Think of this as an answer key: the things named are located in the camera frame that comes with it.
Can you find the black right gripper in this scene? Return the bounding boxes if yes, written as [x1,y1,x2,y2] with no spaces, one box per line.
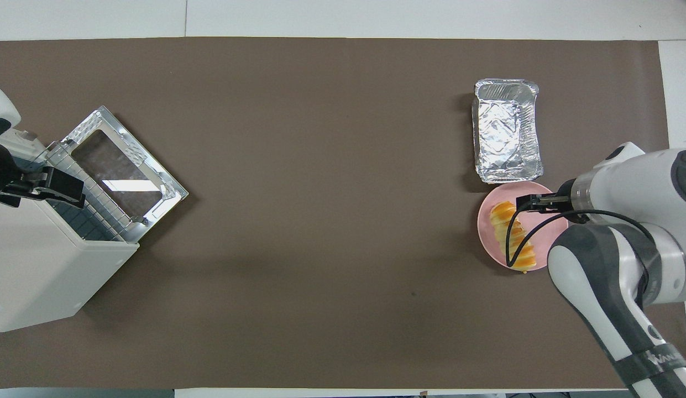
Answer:
[516,191,574,214]

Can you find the aluminium foil tray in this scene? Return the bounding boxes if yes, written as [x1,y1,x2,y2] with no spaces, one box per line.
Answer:
[472,78,544,184]

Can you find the brown table mat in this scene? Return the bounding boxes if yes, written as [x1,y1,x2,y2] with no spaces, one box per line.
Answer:
[0,38,686,391]

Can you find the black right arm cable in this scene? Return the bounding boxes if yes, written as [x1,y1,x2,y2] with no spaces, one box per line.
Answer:
[505,208,654,269]

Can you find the pink round plate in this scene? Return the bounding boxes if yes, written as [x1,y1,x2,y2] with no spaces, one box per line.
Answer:
[477,181,569,273]

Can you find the golden bread loaf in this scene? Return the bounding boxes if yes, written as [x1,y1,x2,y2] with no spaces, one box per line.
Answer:
[489,201,538,273]

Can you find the cream toaster oven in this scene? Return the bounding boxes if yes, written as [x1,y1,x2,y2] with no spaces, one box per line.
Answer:
[0,130,140,333]

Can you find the metal oven wire rack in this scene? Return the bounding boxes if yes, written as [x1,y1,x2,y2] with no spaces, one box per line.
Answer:
[44,141,147,244]

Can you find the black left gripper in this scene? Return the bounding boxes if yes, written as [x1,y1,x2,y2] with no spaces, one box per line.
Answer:
[0,144,87,210]

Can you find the glass oven door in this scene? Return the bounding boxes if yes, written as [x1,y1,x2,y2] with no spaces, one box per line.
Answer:
[61,105,190,244]

